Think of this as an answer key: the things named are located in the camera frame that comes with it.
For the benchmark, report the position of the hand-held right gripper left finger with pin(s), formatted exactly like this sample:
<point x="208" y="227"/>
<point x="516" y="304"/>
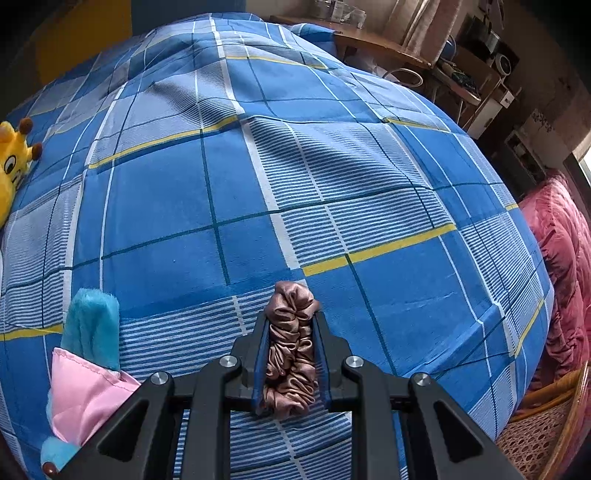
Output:
<point x="254" y="369"/>

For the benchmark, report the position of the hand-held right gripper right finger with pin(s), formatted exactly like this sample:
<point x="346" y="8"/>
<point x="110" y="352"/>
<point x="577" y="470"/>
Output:
<point x="328" y="369"/>

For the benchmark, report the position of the brown satin scrunchie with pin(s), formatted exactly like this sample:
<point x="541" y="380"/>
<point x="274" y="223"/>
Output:
<point x="291" y="350"/>

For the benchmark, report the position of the teal and pink plush toy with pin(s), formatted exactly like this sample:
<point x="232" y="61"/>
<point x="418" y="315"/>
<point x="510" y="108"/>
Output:
<point x="87" y="323"/>

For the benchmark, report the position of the blue plaid quilt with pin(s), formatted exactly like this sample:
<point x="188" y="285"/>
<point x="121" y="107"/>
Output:
<point x="323" y="184"/>

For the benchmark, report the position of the wicker basket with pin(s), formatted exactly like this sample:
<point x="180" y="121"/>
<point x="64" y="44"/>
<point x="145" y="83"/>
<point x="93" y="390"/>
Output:
<point x="535" y="434"/>

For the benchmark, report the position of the pink fleece blanket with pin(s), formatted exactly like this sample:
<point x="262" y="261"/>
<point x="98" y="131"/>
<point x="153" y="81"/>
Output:
<point x="563" y="258"/>

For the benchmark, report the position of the low wooden shelf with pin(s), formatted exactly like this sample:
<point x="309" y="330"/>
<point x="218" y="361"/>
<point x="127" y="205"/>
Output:
<point x="526" y="157"/>

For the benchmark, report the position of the white cabinet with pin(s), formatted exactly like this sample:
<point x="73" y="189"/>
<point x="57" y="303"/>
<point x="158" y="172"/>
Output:
<point x="494" y="108"/>

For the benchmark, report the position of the wooden folding chair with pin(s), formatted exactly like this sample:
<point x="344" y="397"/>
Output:
<point x="466" y="83"/>

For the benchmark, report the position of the yellow giraffe plush toy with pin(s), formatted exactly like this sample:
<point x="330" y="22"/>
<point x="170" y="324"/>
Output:
<point x="11" y="161"/>

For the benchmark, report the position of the wooden desk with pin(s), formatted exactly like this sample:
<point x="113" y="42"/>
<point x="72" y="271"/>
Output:
<point x="369" y="46"/>

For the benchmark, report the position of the blue chair back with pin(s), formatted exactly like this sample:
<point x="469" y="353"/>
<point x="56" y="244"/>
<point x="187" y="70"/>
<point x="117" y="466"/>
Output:
<point x="449" y="48"/>

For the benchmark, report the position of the narrow pink curtain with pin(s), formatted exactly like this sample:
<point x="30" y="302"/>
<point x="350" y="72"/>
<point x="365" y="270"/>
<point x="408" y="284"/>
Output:
<point x="425" y="27"/>

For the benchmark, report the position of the small patterned box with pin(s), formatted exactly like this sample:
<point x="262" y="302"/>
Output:
<point x="352" y="14"/>
<point x="328" y="9"/>

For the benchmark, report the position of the teal headboard panel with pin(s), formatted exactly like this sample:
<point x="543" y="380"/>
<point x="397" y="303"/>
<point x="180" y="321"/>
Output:
<point x="184" y="9"/>

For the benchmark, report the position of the yellow headboard panel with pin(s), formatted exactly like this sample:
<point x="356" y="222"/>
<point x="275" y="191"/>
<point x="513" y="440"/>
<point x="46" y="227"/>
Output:
<point x="83" y="32"/>

